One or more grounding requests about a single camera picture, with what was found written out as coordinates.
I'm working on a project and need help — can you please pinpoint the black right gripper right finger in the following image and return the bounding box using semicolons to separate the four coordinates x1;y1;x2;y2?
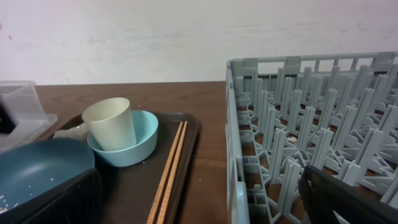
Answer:
298;165;397;224

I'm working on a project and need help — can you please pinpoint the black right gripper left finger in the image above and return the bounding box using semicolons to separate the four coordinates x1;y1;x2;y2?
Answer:
1;169;103;224

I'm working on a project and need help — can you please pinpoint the dark blue plate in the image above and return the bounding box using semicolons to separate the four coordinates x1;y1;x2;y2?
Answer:
1;138;95;200

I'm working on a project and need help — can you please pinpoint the cream white cup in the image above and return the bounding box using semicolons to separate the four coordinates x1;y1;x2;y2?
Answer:
82;97;137;151

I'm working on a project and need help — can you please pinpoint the light blue bowl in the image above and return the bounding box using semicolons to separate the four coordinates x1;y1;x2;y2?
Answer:
86;110;159;167

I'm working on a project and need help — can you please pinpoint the grey dishwasher rack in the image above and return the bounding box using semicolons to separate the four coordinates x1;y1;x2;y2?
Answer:
225;52;397;223

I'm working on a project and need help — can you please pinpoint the clear plastic bin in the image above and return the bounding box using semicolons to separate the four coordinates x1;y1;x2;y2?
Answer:
1;81;58;153

